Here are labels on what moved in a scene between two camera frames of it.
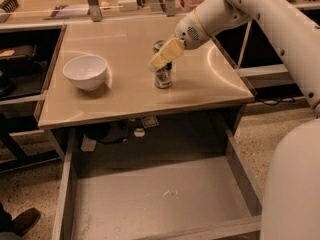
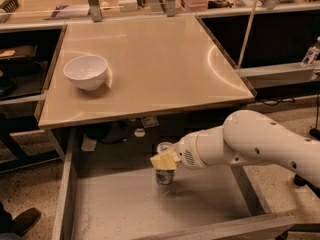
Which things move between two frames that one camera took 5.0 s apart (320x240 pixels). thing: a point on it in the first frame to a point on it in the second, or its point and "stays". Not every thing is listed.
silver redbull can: [163, 75] to [165, 177]
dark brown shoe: [25, 221] stays
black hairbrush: [6, 8] stays
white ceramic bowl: [87, 72] stays
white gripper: [188, 31] to [187, 150]
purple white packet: [70, 11] stays
